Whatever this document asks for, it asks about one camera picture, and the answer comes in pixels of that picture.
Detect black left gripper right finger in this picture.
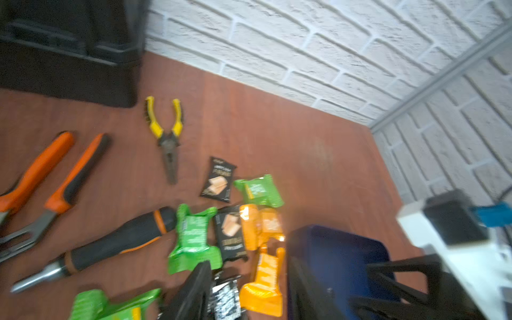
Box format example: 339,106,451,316
287,257,340,319

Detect black plastic toolbox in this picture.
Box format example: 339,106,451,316
1,1,150,108

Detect orange packet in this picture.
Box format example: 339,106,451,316
239,204,285,251
239,247,286,317

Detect green cookie packet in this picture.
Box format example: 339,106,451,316
69,289,161,320
167,203,223,275
233,174,285,208

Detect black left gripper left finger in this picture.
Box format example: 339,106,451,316
158,261,212,320

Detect yellow handled pliers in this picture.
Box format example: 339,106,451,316
145,96,183,185

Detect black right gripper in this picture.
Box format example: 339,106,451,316
349,254,485,319

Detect black silver cookie packet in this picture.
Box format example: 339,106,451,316
207,271,247,320

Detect orange handled pliers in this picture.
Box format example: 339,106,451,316
0,131,112,265

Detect black cracker packet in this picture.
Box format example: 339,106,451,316
214,205,249,262
199,157,237,203

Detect dark blue storage box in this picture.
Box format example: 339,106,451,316
286,225,400,319

